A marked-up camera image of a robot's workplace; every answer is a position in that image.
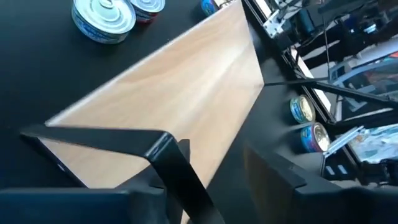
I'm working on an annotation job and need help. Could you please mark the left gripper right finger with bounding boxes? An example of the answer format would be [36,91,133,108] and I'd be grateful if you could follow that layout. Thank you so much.
[244,143,398,224]

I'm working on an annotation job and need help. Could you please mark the red tuna can silver lid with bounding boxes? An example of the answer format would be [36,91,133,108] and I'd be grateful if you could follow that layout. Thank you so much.
[129,0,166,25]

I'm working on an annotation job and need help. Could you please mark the black metal rig frame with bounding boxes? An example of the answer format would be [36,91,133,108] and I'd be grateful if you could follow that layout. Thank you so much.
[241,0,398,189]

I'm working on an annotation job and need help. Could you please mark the green tuna can silver lid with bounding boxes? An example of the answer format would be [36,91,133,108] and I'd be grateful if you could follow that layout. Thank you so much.
[70,0,137,45]

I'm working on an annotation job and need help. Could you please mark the black table mat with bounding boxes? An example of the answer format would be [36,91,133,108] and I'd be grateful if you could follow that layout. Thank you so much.
[0,0,330,224]

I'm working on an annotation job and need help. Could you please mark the blue tuna can pale lid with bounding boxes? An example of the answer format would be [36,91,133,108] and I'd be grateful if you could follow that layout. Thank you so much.
[298,121,331,154]

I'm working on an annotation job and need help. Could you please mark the green tuna can gold lid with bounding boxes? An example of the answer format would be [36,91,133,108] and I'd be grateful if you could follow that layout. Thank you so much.
[200,0,220,17]

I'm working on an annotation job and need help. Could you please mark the blue tuna can gold lid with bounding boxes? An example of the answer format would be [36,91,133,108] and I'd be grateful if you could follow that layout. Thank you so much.
[289,94,317,124]

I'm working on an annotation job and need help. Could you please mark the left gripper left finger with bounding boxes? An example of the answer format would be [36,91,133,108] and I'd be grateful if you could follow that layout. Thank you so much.
[0,169,184,224]

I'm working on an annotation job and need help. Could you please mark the silver frame end plate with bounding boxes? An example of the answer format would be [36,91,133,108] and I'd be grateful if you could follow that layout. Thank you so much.
[323,125,365,156]

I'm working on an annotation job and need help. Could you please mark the wooden shelf with black legs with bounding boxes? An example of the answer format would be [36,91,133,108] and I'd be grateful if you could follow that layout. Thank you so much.
[20,0,265,224]

